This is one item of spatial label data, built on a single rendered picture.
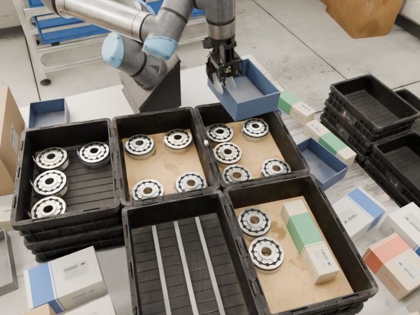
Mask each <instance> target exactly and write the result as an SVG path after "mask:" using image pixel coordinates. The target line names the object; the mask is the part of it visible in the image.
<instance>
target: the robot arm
mask: <svg viewBox="0 0 420 315"><path fill-rule="evenodd" d="M41 2H42V3H43V4H44V5H45V6H46V7H47V8H48V9H49V10H50V11H52V12H53V13H54V14H57V15H58V16H61V17H64V18H67V19H70V18H73V17H74V18H77V19H80V20H82V21H85V22H87V23H91V24H93V25H96V26H99V27H101V28H104V29H107V30H109V31H112V33H110V34H108V36H107V37H106V38H105V40H104V42H103V45H102V58H103V59H104V61H105V62H107V63H108V64H110V65H111V66H112V67H113V68H116V69H118V70H120V71H121V72H123V73H124V74H127V75H128V76H130V77H132V79H133V80H134V81H135V83H136V84H137V85H138V86H139V87H140V88H142V89H145V90H149V89H152V88H153V87H155V86H156V85H157V84H158V83H159V81H160V80H161V78H162V76H163V74H164V69H165V64H164V61H163V60H165V61H167V60H169V59H170V58H171V56H172V55H173V53H174V51H175V50H176V48H177V46H178V42H179V40H180V38H181V36H182V34H183V31H184V29H185V27H186V24H187V23H188V21H189V18H190V16H191V14H192V12H193V9H194V8H196V9H200V10H205V13H206V28H207V35H208V37H206V38H205V39H204V40H202V41H201V42H202V45H203V48H204V49H212V51H210V52H209V54H208V55H207V62H206V63H205V64H206V75H207V76H208V78H209V80H210V81H211V82H212V85H213V86H214V87H215V89H216V91H217V92H218V93H220V94H223V88H222V86H221V79H222V80H223V84H224V86H225V87H226V89H227V90H228V89H229V87H231V88H233V89H235V88H236V84H235V82H234V80H233V78H236V77H238V76H239V73H240V74H241V75H243V60H242V58H241V57H240V56H239V55H238V53H237V52H236V51H235V50H234V48H235V47H237V45H236V41H235V38H236V33H235V32H236V21H237V18H236V2H235V0H164V1H163V3H162V6H161V8H160V10H159V12H158V14H157V15H155V13H154V11H153V9H152V8H151V7H150V6H148V5H147V4H146V3H145V2H144V1H142V0H41ZM142 48H144V50H145V51H146V52H147V53H146V52H144V51H142V50H141V49H142ZM239 62H240V63H241V69H240V68H239Z"/></svg>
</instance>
